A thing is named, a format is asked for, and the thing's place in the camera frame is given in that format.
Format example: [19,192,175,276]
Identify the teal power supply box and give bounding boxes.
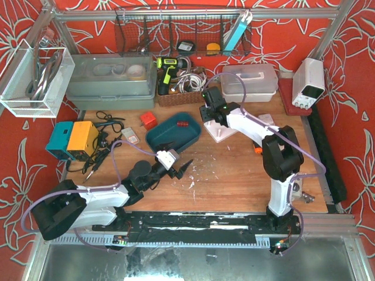
[45,121,75,160]

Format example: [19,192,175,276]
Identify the soldering iron pen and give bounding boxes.
[83,165,98,183]

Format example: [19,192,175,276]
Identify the white coiled cable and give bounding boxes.
[171,73,207,93]

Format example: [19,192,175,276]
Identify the purple cable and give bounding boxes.
[203,73,328,257]
[22,139,161,253]

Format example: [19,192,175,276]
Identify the red spring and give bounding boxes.
[176,121,189,128]

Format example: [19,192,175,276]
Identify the clear acrylic bin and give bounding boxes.
[1,40,75,118]

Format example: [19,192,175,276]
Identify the black wire wall basket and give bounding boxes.
[114,5,251,57]

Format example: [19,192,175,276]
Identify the yellow tape measure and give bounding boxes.
[206,43,221,56]

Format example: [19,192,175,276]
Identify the white cube charger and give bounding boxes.
[258,114,275,125]

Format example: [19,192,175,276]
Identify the white clear lidded toolbox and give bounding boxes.
[220,64,278,103]

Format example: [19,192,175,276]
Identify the grey plastic storage box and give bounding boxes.
[66,54,157,111]

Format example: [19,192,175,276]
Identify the woven brown basket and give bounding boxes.
[155,67,207,107]

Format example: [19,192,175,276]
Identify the white bench power supply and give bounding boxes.
[292,58,325,110]

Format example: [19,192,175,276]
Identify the metal L-shaped bracket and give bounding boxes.
[302,191,315,204]

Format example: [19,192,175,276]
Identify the blue white book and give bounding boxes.
[223,10,253,56]

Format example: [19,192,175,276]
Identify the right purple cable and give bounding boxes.
[203,73,328,257]

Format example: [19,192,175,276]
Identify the white four-peg base plate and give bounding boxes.
[203,120,237,143]

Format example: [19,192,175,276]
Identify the grey coiled cable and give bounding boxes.
[25,43,63,108]

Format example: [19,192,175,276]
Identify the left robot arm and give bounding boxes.
[32,160,193,241]

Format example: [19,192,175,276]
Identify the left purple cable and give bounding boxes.
[22,139,161,253]

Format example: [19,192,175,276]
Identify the red mat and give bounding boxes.
[278,78,312,116]

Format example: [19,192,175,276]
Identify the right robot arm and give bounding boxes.
[200,87,304,230]

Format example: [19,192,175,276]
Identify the red cube box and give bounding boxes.
[139,111,158,131]

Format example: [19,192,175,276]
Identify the teal plastic tray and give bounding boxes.
[145,112,202,154]

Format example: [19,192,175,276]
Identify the green yellow cordless drill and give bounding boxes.
[156,57,188,95]

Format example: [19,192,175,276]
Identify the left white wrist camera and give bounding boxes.
[156,149,180,170]

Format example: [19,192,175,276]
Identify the black tangled cables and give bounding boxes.
[66,110,127,175]

